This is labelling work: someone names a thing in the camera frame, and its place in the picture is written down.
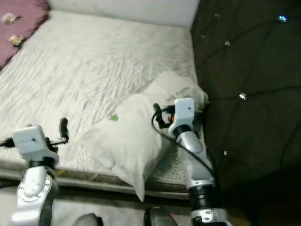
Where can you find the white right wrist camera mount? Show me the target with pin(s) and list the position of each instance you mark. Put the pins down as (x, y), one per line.
(183, 113)

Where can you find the grey robot leg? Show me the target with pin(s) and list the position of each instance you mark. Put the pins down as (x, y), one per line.
(162, 217)
(87, 221)

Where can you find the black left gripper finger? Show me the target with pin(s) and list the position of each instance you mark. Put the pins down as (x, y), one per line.
(64, 129)

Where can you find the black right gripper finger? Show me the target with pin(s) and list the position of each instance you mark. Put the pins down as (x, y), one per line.
(157, 111)

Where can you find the patterned grey mattress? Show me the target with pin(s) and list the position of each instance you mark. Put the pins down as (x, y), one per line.
(99, 56)

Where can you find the dark bed frame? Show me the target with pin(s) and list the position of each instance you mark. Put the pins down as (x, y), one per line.
(75, 188)

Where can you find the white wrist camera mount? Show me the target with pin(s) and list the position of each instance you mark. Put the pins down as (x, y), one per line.
(30, 139)
(183, 113)

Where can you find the mauve blanket with flower prints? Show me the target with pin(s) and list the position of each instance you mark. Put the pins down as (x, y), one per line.
(28, 19)

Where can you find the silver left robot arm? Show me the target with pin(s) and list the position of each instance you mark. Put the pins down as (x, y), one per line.
(35, 188)

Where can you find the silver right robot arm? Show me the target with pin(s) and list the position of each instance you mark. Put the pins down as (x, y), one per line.
(200, 169)

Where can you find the grey robot left leg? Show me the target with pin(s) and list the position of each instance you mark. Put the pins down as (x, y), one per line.
(87, 221)

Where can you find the dark tufted studded headboard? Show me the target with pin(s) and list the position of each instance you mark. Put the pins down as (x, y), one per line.
(249, 61)

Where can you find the grey robot right leg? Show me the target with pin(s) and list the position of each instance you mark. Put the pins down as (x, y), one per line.
(162, 217)

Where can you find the white pillow with lettering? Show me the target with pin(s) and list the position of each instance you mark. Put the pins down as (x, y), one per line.
(127, 136)

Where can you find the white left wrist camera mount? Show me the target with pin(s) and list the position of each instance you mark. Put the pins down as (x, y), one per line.
(30, 139)

